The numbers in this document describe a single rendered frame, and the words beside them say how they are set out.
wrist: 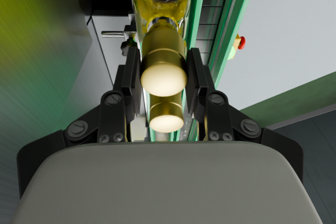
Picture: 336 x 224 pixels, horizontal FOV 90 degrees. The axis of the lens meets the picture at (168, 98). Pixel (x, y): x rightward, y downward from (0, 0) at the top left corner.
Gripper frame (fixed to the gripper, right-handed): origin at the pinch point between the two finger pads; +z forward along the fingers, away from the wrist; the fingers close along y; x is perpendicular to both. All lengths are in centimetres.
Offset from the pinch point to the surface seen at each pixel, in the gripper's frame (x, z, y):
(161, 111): -4.3, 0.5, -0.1
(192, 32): -7.3, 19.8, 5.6
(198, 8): -3.3, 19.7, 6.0
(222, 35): -10.7, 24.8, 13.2
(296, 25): -25, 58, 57
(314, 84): -137, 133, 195
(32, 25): 0.3, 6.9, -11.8
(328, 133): -197, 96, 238
